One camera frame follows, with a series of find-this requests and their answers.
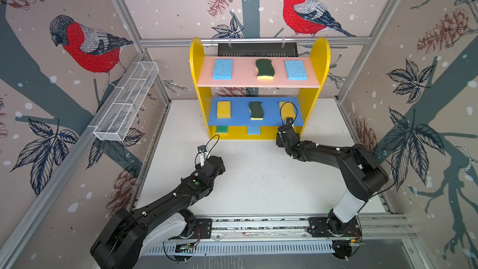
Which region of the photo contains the yellow orange sponge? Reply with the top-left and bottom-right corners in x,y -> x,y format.
279,101 -> 296,121

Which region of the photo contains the light blue sponge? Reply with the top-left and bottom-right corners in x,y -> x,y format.
285,60 -> 308,81
212,59 -> 233,80
247,126 -> 261,135

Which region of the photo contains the green yellow scouring sponge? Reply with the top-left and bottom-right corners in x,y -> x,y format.
255,59 -> 275,80
249,102 -> 265,121

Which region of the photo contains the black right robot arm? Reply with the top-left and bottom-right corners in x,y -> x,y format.
276,123 -> 389,235

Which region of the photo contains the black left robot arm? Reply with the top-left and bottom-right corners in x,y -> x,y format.
90,156 -> 225,269

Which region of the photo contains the yellow shelf unit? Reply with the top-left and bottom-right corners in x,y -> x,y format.
190,37 -> 331,140

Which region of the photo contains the black perforated metal tray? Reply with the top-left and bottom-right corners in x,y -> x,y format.
218,42 -> 298,57

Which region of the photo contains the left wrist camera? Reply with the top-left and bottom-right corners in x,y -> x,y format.
197,145 -> 209,168

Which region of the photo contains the white wire basket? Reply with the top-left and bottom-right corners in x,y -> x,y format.
93,61 -> 159,141

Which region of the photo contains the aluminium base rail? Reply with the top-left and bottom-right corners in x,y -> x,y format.
108,214 -> 415,244

